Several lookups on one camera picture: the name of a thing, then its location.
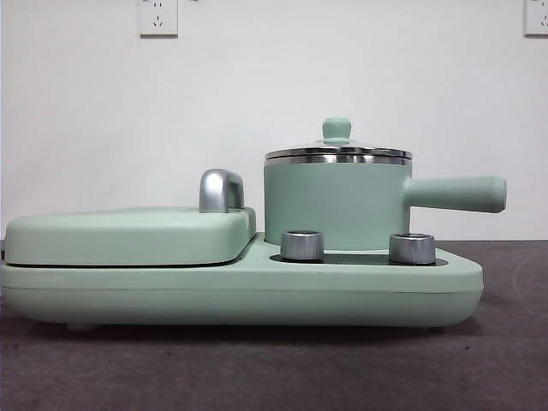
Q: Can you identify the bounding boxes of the glass lid with green knob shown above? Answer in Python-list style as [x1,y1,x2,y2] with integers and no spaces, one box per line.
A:
[264,117,414,166]

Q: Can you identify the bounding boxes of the silver control knob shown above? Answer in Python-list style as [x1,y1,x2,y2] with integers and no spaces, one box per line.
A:
[280,229,325,262]
[388,232,438,265]

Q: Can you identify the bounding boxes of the mint green breakfast machine base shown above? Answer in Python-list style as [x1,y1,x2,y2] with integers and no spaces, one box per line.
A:
[0,230,485,333]

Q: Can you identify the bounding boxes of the mint green griddle cover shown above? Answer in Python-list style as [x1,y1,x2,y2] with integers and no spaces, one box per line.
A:
[3,206,259,267]

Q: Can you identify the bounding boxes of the mint green pot with handle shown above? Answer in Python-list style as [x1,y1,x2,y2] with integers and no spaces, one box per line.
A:
[263,157,509,252]

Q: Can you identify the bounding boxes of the silver griddle cover handle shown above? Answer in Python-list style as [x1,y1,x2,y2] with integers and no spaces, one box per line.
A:
[199,169,247,214]

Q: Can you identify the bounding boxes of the white wall socket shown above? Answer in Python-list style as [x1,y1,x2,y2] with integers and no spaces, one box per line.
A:
[524,0,548,37]
[137,0,179,38]

